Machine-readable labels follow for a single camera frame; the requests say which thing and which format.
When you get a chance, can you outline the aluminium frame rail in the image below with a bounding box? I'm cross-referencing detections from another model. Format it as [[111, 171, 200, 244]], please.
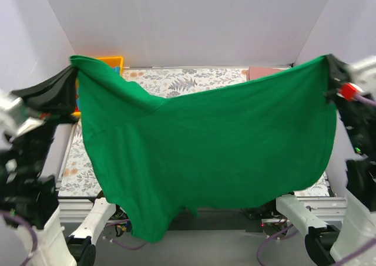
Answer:
[[59, 197, 347, 223]]

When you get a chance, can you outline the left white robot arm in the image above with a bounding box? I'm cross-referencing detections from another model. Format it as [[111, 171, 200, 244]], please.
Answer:
[[1, 66, 125, 265]]

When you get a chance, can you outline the teal t-shirt in bin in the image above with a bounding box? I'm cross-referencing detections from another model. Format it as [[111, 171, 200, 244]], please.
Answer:
[[113, 66, 122, 75]]

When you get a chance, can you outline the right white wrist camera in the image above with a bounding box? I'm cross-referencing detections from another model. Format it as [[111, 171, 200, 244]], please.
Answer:
[[338, 56, 375, 107]]

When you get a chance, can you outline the floral patterned table mat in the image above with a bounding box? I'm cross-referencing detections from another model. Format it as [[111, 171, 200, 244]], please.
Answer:
[[58, 67, 330, 198]]

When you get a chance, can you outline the green t-shirt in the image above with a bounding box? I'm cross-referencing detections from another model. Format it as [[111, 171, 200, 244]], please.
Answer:
[[70, 55, 336, 243]]

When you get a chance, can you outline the yellow plastic bin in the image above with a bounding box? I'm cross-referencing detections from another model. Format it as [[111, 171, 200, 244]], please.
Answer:
[[73, 56, 124, 117]]

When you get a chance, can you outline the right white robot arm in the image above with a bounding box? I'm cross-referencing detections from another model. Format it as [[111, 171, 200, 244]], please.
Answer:
[[266, 55, 375, 265]]

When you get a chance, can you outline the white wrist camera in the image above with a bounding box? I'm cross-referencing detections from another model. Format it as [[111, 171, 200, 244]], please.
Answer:
[[1, 90, 45, 137], [338, 56, 375, 107]]

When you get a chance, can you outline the pink folded t-shirt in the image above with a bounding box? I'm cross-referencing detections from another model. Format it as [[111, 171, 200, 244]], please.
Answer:
[[246, 67, 288, 81]]

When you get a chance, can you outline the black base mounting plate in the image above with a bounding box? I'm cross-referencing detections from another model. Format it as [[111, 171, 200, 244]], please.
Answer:
[[168, 200, 280, 233]]

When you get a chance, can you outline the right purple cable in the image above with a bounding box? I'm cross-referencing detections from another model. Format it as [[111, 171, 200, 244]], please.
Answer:
[[255, 94, 376, 266]]

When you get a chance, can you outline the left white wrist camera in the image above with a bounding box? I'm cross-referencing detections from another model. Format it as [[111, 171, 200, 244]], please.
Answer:
[[1, 90, 45, 137]]

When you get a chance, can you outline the purple cable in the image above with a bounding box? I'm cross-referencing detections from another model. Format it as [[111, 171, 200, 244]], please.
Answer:
[[0, 211, 150, 266], [255, 94, 376, 266]]

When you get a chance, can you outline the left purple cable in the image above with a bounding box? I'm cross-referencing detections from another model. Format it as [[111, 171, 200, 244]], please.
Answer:
[[0, 211, 150, 266]]

